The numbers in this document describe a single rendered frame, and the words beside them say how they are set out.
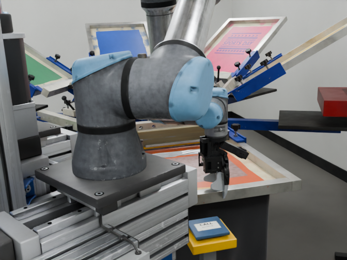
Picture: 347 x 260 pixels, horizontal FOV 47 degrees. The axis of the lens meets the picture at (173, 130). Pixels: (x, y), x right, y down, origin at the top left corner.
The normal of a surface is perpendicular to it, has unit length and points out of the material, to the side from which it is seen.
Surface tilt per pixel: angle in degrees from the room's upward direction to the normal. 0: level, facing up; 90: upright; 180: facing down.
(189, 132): 90
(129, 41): 32
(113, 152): 72
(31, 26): 90
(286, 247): 0
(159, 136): 90
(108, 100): 103
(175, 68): 41
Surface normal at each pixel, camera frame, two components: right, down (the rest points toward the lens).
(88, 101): -0.32, 0.26
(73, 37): 0.25, 0.25
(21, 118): 0.72, 0.16
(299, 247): -0.04, -0.96
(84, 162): -0.48, -0.06
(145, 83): -0.26, -0.09
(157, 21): -0.14, 0.44
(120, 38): 0.11, -0.69
